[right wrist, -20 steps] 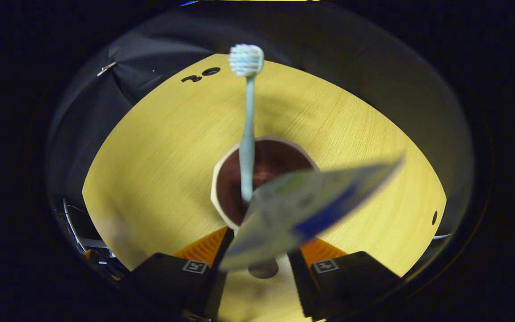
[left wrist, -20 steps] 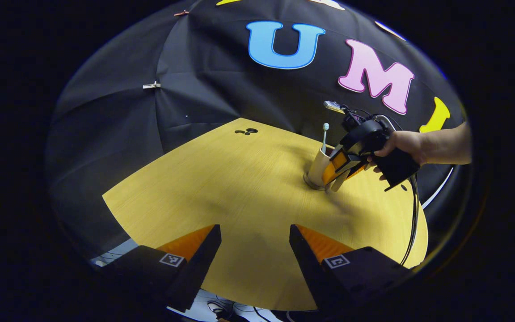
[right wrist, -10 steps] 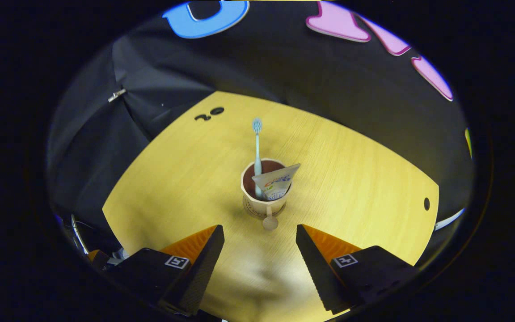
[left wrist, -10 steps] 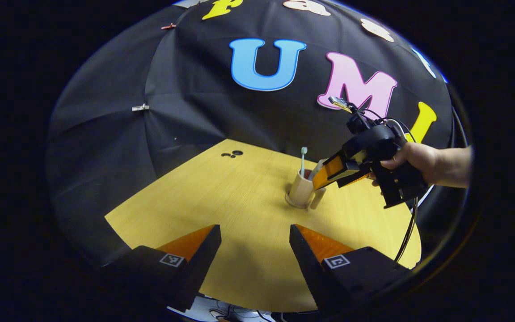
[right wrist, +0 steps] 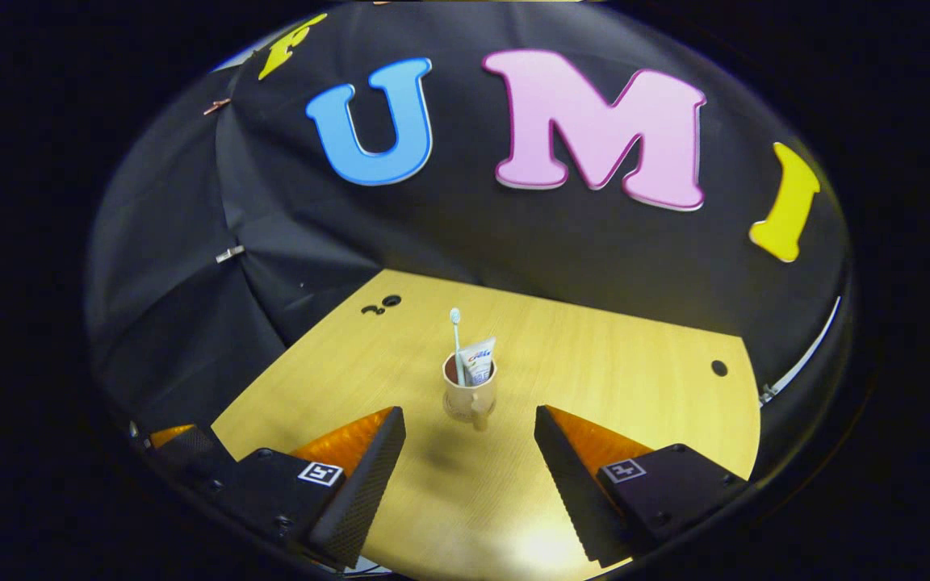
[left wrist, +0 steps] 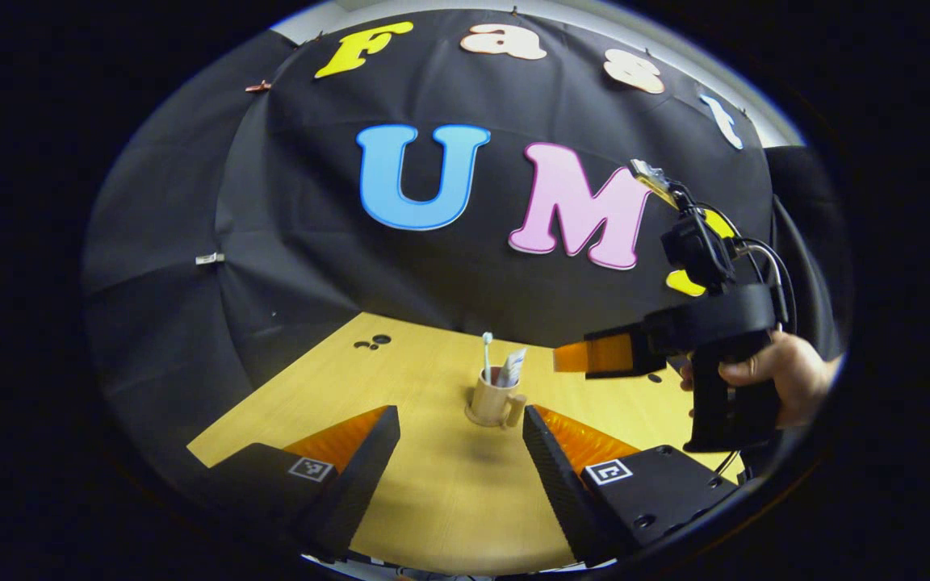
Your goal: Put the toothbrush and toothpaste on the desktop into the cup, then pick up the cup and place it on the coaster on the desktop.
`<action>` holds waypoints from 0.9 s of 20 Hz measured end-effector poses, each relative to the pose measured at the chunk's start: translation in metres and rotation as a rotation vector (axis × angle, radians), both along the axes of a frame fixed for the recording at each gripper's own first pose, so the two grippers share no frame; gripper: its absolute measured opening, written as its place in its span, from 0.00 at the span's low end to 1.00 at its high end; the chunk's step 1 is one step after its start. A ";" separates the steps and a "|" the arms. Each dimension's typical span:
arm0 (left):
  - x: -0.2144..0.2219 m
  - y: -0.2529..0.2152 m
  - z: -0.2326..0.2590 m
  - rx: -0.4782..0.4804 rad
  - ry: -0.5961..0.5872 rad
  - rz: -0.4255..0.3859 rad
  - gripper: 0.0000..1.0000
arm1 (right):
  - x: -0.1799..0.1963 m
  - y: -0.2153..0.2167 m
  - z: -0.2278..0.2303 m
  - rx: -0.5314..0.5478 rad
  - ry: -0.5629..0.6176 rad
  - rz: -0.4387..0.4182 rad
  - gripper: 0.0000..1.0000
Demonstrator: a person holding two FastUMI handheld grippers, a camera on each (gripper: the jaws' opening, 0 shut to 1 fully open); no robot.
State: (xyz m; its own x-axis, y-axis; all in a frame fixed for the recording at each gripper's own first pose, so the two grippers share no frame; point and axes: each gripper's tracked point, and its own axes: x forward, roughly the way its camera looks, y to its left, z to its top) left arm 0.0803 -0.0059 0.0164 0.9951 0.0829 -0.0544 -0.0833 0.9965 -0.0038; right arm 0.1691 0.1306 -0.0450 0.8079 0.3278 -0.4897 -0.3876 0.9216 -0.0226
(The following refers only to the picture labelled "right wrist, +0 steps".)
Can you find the pale green toothbrush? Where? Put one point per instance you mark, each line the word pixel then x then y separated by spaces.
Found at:
pixel 457 343

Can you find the beige cup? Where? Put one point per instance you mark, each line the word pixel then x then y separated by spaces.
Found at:
pixel 465 403

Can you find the silver clip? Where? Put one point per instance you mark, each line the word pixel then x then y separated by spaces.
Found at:
pixel 229 254

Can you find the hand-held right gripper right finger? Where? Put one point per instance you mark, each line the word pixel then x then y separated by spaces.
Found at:
pixel 566 476

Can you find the copper clip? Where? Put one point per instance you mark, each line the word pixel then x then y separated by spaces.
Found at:
pixel 217 106

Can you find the wooden desktop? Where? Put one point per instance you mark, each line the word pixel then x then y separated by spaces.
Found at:
pixel 594 355

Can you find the black backdrop cloth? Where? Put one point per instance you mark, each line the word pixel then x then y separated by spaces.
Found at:
pixel 449 226

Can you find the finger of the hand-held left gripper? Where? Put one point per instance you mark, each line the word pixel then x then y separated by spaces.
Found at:
pixel 190 452

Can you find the white toothpaste tube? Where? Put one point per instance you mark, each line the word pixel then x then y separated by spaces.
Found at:
pixel 479 359

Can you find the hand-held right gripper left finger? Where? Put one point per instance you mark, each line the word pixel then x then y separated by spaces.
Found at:
pixel 364 484

